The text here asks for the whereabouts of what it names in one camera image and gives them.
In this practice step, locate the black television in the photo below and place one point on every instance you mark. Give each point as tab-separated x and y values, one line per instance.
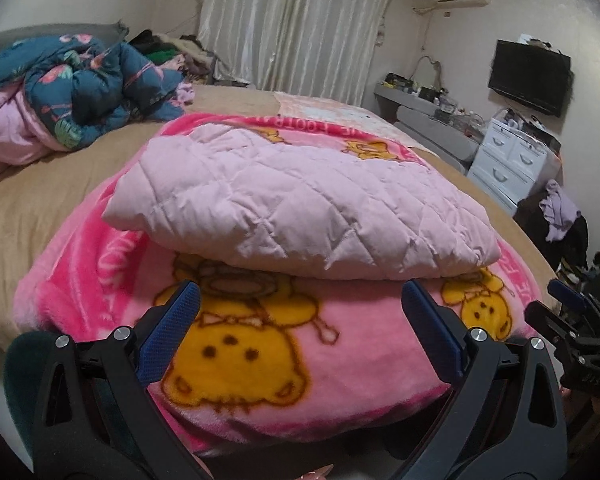
530	77

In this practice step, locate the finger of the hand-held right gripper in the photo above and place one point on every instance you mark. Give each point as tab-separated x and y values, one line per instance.
575	300
560	330

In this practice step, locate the blue floral duvet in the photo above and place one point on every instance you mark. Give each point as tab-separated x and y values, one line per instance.
105	90

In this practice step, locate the white drawer cabinet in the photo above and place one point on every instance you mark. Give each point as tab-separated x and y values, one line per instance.
505	160

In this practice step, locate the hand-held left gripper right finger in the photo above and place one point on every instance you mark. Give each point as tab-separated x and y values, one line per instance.
430	330

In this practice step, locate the pink quilted jacket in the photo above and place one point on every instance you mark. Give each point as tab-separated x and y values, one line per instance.
280	200

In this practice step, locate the grey pillow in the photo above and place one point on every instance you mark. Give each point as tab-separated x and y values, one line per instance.
30	32

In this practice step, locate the light purple garment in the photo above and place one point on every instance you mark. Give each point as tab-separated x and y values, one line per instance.
560	210

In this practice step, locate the assorted small clutter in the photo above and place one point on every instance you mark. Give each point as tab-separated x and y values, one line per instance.
530	127
445	105

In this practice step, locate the peach floral mat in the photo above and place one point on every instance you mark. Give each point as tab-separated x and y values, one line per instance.
320	107

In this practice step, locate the white pleated curtain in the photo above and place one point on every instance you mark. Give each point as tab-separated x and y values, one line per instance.
300	25

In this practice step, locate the dark chair with clothes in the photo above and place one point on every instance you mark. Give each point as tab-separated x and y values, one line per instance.
527	220

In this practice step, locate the dark green cloth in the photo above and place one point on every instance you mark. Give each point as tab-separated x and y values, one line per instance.
20	385

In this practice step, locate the pile of dark clothes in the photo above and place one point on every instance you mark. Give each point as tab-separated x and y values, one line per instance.
190	57

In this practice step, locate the grey headboard shelf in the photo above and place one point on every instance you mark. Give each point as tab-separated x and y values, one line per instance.
420	120

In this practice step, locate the pink cartoon printed blanket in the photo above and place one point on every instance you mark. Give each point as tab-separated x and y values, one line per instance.
280	350

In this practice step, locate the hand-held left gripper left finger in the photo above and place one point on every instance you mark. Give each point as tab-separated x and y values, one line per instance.
177	320

